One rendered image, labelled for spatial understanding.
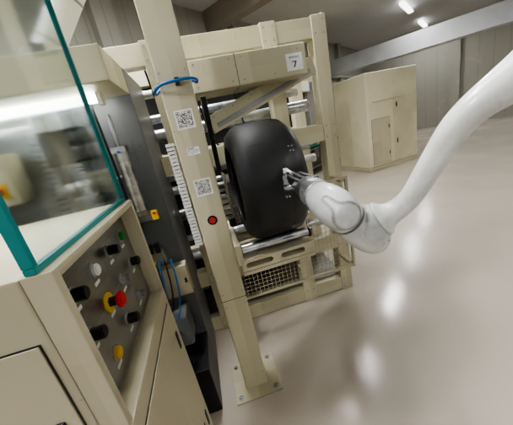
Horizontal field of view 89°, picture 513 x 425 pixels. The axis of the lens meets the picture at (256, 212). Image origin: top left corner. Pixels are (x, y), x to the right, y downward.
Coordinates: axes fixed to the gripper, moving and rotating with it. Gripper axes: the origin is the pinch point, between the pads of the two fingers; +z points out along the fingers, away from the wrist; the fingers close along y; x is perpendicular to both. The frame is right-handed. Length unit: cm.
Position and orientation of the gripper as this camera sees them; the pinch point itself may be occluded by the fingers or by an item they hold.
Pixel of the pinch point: (288, 174)
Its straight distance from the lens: 100.8
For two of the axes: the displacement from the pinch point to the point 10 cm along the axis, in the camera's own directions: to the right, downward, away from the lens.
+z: -2.5, -3.9, 8.9
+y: -9.5, 2.6, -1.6
